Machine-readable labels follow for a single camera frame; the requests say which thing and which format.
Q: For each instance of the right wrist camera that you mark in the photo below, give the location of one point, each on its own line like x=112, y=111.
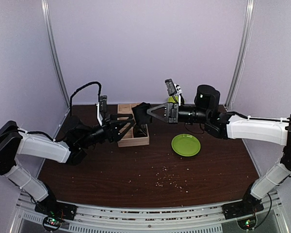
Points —
x=173, y=90

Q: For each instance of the aluminium frame post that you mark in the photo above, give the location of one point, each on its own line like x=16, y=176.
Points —
x=53, y=51
x=239, y=66

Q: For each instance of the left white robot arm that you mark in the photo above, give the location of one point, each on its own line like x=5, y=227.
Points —
x=71, y=149

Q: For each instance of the wooden compartment box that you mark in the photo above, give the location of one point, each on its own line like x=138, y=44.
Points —
x=128, y=140

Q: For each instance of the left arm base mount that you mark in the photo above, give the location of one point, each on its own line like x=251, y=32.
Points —
x=56, y=218

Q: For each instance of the green bowl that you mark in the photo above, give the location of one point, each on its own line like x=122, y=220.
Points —
x=175, y=99

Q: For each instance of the black necktie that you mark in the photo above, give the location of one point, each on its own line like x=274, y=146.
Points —
x=140, y=114

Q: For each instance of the right aluminium frame post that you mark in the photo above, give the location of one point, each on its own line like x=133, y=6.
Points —
x=239, y=66

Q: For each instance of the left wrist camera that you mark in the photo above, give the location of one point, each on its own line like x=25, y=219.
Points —
x=102, y=109

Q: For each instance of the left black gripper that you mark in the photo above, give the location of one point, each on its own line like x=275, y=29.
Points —
x=111, y=127

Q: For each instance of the front aluminium rail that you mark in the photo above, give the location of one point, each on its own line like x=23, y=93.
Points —
x=208, y=218

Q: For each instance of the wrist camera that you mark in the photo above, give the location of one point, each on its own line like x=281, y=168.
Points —
x=173, y=90
x=102, y=109

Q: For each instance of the patterned rolled tie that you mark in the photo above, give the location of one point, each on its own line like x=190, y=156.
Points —
x=139, y=131

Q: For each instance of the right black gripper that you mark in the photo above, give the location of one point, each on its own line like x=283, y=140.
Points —
x=174, y=106

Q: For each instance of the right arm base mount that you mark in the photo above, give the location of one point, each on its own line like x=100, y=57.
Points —
x=242, y=212

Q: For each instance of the green plate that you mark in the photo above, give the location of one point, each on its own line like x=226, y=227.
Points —
x=186, y=145

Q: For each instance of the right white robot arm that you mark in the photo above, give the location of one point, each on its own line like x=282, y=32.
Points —
x=233, y=125

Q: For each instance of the left aluminium frame post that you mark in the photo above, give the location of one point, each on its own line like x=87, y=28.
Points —
x=53, y=51

